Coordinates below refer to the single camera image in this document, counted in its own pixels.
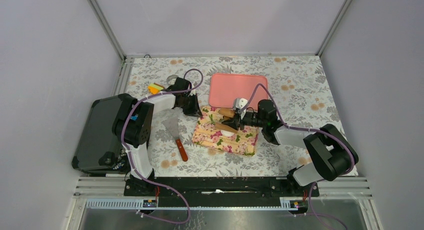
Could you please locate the white dough ball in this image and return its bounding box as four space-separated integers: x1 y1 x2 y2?
220 130 235 138

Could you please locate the wooden double-ended roller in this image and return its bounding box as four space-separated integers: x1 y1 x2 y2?
214 108 239 133

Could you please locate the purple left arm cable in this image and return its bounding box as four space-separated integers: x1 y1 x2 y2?
119 68 204 225

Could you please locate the metal scraper red handle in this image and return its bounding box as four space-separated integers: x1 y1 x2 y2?
161 116 189 162

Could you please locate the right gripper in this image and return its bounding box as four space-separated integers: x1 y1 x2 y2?
222 110 266 132

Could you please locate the orange green toy block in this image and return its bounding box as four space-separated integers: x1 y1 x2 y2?
147 83 165 95

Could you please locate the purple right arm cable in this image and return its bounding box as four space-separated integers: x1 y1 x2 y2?
240 83 356 230

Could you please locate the black case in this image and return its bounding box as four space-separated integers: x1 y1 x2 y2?
71 93 133 175

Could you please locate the floral cutting board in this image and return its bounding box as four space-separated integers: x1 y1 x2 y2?
192 105 259 157

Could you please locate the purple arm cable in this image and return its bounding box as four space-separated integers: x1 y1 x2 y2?
240 83 356 230
119 68 204 225

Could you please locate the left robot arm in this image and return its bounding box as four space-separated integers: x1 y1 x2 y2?
112 77 202 196

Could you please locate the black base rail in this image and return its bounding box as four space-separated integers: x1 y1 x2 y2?
123 176 320 208

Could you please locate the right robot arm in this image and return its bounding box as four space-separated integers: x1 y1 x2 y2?
215 98 359 196

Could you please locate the pink plastic tray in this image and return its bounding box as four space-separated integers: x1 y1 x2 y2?
208 73 268 108

